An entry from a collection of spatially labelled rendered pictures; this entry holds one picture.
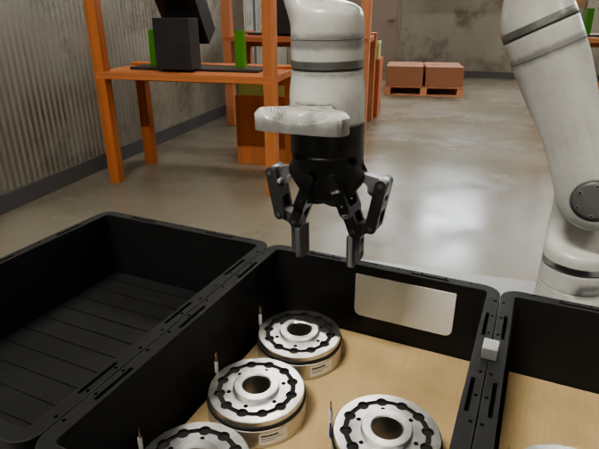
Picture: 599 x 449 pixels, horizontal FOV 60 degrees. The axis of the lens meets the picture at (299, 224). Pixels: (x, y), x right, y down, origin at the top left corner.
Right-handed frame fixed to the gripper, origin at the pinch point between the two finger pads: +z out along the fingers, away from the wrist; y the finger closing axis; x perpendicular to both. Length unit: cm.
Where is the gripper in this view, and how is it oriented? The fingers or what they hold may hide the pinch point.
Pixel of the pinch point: (326, 248)
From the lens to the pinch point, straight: 57.5
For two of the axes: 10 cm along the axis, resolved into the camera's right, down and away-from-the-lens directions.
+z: 0.2, 9.2, 3.8
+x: -4.4, 3.5, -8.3
